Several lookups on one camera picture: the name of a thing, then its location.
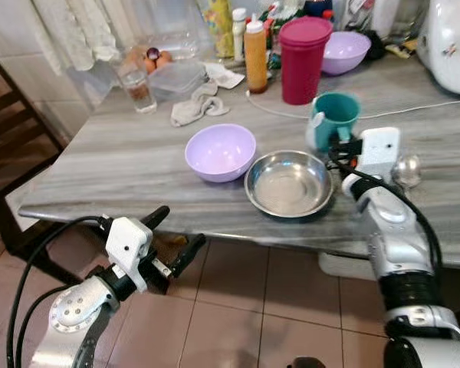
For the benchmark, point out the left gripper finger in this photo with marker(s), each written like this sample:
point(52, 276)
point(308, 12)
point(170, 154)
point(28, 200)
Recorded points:
point(188, 253)
point(156, 217)

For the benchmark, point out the teal plastic cup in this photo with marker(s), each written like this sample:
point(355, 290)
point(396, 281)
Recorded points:
point(336, 113)

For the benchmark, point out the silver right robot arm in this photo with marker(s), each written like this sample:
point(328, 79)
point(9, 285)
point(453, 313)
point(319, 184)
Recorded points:
point(399, 245)

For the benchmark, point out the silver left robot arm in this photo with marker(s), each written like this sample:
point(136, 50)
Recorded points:
point(77, 310)

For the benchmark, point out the metal spoon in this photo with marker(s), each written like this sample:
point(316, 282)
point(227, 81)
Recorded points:
point(407, 170)

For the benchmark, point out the stainless steel bowl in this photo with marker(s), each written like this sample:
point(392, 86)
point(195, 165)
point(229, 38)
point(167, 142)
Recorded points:
point(288, 185)

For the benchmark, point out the magenta lidded plastic tumbler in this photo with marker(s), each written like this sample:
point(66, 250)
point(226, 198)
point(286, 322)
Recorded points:
point(304, 65)

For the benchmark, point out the translucent purple plastic bowl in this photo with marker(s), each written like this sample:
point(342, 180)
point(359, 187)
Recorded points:
point(348, 50)

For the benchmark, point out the pale lilac plastic bowl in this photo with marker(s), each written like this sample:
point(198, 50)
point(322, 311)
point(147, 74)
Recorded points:
point(219, 153)

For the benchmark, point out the orange sauce bottle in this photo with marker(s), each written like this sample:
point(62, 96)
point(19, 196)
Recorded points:
point(255, 61)

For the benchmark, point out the crumpled grey white rag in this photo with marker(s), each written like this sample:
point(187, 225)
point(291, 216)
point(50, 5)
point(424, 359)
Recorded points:
point(195, 107)

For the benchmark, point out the clear drinking glass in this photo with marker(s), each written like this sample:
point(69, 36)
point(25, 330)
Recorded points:
point(136, 88)

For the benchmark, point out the white folded napkin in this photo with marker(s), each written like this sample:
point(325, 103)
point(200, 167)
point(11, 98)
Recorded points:
point(225, 75)

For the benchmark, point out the white kitchen appliance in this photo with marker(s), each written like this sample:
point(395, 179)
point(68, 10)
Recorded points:
point(451, 46)

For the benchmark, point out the clear plastic lidded container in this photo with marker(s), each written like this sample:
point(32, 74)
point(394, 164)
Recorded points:
point(178, 80)

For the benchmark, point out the white capped slim bottle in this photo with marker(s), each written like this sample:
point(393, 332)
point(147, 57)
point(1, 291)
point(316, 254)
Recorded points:
point(238, 34)

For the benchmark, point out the bag of eggs and onion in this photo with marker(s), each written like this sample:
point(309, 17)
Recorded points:
point(155, 58)

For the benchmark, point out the black robot foot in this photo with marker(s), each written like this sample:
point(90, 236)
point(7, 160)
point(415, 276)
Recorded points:
point(307, 363)

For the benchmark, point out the yellow printed package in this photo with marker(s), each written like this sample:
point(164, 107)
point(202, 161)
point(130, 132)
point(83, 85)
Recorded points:
point(221, 27)

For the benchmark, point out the dark wooden chair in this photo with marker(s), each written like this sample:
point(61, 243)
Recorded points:
point(15, 130)

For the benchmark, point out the hanging pale patterned towel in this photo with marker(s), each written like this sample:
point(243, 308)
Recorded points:
point(77, 31)

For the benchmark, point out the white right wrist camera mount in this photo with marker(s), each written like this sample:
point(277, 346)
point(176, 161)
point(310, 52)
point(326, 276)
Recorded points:
point(380, 150)

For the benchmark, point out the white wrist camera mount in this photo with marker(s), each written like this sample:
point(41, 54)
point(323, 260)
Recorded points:
point(127, 239)
point(380, 150)

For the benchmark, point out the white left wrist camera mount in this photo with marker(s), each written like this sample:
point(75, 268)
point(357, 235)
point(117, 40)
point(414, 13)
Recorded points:
point(127, 239)

